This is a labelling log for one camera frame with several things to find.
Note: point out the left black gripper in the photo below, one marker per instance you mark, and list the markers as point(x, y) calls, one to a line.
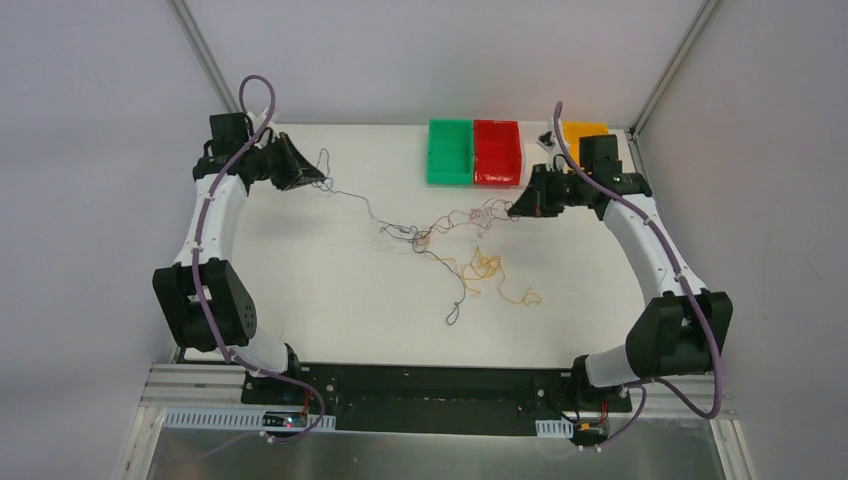
point(284, 162)

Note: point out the white plastic bin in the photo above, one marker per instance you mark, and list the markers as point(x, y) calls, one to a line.
point(533, 152)

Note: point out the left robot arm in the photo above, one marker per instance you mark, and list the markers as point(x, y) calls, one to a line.
point(205, 303)

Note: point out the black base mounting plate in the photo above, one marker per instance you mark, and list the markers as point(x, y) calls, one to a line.
point(435, 400)

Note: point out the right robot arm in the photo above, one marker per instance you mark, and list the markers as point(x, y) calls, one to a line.
point(683, 326)

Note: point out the white cable duct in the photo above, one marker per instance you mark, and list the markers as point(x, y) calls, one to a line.
point(559, 428)
point(275, 421)

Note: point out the green plastic bin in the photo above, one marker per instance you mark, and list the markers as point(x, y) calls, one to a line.
point(450, 156)

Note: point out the red plastic bin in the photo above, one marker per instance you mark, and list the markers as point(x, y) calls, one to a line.
point(498, 157)

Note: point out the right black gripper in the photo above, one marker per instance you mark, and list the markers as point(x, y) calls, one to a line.
point(543, 195)

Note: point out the right white cable duct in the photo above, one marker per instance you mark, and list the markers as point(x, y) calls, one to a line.
point(559, 428)

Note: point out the left white cable duct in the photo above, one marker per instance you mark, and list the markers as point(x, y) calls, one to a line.
point(275, 421)

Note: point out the aluminium front frame rail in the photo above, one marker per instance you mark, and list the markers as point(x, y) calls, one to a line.
point(218, 384)

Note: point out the yellow plastic bin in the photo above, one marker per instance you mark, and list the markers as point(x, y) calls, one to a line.
point(575, 131)

